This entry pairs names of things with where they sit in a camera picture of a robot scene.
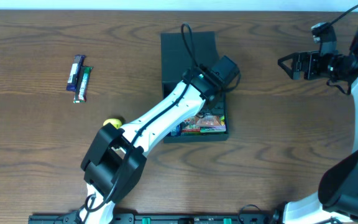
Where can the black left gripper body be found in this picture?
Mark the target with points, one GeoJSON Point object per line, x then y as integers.
{"type": "Point", "coordinates": [213, 101]}

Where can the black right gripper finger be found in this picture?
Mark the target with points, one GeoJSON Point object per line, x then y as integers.
{"type": "Point", "coordinates": [285, 58]}
{"type": "Point", "coordinates": [292, 71]}

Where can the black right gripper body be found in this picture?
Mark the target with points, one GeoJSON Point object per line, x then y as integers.
{"type": "Point", "coordinates": [309, 65]}

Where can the yellow green Pretz box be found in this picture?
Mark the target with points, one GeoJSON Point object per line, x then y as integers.
{"type": "Point", "coordinates": [221, 129]}

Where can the green gummy worms bag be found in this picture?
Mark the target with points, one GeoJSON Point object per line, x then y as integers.
{"type": "Point", "coordinates": [190, 127]}

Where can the blue cookie package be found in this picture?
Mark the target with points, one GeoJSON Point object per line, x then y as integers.
{"type": "Point", "coordinates": [176, 131]}

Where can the dark green flip-lid box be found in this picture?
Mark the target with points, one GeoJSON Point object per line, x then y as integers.
{"type": "Point", "coordinates": [175, 61]}

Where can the yellow candy canister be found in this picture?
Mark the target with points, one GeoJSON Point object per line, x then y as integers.
{"type": "Point", "coordinates": [117, 123]}

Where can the green white candy bar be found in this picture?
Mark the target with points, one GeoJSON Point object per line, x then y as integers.
{"type": "Point", "coordinates": [83, 80]}

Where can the brown Pocky box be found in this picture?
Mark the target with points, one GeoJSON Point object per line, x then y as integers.
{"type": "Point", "coordinates": [211, 121]}

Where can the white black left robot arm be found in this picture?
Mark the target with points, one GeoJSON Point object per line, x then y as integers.
{"type": "Point", "coordinates": [116, 158]}

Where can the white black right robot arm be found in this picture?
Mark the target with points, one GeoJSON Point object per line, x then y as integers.
{"type": "Point", "coordinates": [336, 200]}

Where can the purple candy bar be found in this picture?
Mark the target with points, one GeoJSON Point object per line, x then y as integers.
{"type": "Point", "coordinates": [74, 72]}

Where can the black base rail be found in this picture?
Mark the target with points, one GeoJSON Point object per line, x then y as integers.
{"type": "Point", "coordinates": [248, 215]}

